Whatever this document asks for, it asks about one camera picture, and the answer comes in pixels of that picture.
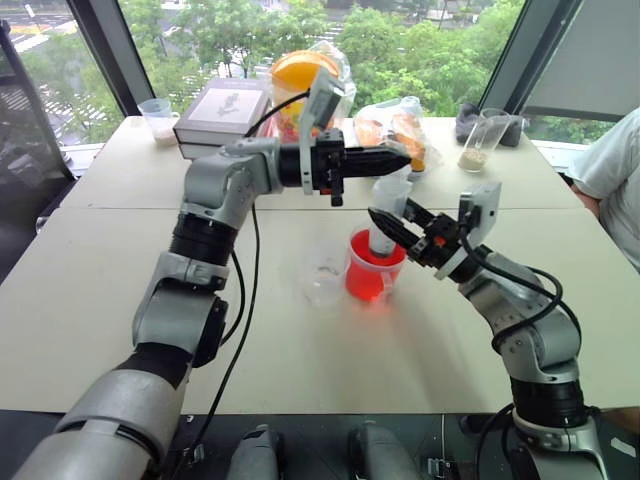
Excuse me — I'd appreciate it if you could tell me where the clear plastic syringe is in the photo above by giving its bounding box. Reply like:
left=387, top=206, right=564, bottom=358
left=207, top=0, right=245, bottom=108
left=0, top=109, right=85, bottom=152
left=368, top=168, right=417, bottom=259

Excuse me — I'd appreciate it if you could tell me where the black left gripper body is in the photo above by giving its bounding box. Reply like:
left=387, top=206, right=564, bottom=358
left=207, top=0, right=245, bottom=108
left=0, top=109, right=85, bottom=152
left=310, top=128, right=347, bottom=207

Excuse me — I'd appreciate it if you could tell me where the dark book under grey book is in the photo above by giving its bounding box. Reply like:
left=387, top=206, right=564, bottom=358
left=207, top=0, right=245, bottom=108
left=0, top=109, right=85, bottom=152
left=177, top=139, right=236, bottom=162

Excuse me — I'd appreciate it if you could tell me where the blue-rimmed clear measuring cup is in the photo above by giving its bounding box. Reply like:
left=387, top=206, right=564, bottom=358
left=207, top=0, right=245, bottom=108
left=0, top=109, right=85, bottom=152
left=136, top=97, right=182, bottom=148

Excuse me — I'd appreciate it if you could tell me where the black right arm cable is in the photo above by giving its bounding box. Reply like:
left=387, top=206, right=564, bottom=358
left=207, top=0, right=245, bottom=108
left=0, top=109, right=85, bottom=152
left=457, top=232, right=584, bottom=354

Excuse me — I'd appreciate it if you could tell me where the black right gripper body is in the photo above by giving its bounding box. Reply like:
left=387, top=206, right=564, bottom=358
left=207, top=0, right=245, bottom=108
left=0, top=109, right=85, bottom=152
left=405, top=213, right=469, bottom=270

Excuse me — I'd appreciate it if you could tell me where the dark rounded grey shape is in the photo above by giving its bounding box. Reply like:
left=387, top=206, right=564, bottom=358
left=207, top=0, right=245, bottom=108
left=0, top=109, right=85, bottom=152
left=226, top=422, right=282, bottom=480

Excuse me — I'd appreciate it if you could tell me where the grey hardcover book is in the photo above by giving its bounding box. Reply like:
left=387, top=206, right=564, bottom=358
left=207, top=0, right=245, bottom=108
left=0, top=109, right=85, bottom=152
left=172, top=76, right=275, bottom=146

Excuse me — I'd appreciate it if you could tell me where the tall glass with grains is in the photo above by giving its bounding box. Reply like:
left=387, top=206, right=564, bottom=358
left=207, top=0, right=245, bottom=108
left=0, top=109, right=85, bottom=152
left=456, top=107, right=512, bottom=175

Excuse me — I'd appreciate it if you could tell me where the dark grey cloth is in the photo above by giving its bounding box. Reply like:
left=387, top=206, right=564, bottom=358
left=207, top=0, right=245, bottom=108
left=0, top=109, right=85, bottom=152
left=453, top=101, right=530, bottom=148

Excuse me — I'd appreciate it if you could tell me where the black frame by window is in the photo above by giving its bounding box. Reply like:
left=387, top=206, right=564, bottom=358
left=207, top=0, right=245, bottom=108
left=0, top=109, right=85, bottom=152
left=0, top=18, right=77, bottom=182

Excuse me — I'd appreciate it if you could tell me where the cup with red liquid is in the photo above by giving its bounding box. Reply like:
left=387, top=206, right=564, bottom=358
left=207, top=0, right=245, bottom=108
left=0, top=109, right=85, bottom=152
left=344, top=227, right=408, bottom=304

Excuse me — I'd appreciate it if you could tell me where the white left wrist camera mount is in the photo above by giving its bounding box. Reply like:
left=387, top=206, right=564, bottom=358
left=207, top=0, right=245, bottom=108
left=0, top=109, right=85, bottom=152
left=298, top=67, right=347, bottom=196

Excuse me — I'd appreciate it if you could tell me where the orange object in plastic bag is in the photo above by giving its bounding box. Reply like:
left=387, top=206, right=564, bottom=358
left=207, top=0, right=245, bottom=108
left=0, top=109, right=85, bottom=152
left=267, top=40, right=358, bottom=147

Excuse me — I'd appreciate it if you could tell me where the plastic bag of orange food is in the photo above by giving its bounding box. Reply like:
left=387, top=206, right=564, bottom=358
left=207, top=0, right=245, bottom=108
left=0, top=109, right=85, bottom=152
left=351, top=96, right=445, bottom=177

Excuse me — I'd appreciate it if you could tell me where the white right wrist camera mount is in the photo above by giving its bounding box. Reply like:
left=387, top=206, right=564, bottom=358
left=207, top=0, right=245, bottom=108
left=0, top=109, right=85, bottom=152
left=433, top=181, right=503, bottom=280

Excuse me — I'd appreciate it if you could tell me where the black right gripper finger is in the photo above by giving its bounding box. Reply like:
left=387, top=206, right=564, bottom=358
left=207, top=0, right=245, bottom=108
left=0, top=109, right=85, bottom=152
left=403, top=196, right=444, bottom=227
left=367, top=206, right=424, bottom=251

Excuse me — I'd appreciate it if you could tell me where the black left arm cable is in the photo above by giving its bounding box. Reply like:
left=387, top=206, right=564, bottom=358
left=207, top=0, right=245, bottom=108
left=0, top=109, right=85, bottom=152
left=169, top=88, right=314, bottom=480

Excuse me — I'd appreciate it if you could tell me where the person in grey t-shirt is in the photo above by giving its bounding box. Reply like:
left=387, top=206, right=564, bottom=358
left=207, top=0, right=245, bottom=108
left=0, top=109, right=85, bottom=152
left=566, top=106, right=640, bottom=275

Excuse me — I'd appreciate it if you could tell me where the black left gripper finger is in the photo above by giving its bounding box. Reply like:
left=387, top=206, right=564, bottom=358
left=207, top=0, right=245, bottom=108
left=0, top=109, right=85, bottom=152
left=343, top=144, right=414, bottom=164
left=343, top=160, right=412, bottom=180

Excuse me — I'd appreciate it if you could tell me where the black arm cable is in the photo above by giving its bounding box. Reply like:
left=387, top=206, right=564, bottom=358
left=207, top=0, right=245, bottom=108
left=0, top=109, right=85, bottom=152
left=457, top=232, right=584, bottom=354
left=169, top=88, right=314, bottom=480

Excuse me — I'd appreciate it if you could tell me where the empty clear plastic cup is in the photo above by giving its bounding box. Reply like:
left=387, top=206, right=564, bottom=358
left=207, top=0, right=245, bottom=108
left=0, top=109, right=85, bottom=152
left=298, top=238, right=352, bottom=309

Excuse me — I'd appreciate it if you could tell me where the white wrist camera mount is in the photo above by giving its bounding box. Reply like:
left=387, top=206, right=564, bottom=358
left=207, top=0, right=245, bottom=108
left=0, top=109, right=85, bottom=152
left=433, top=181, right=503, bottom=280
left=298, top=67, right=347, bottom=196

